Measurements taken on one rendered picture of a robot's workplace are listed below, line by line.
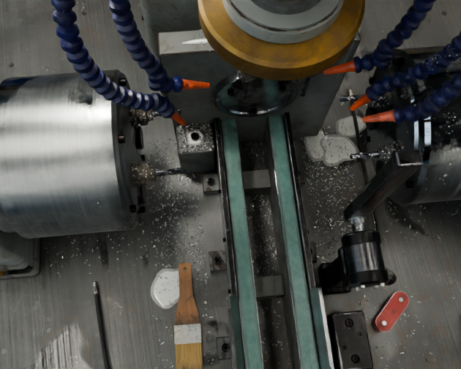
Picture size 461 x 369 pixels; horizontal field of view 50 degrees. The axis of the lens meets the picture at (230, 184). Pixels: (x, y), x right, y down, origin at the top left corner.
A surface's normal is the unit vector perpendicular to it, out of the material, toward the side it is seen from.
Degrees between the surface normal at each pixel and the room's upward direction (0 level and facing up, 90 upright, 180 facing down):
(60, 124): 6
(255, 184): 0
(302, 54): 0
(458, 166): 54
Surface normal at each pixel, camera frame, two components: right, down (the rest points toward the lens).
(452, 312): 0.02, -0.32
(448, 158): 0.08, 0.48
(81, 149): 0.05, 0.04
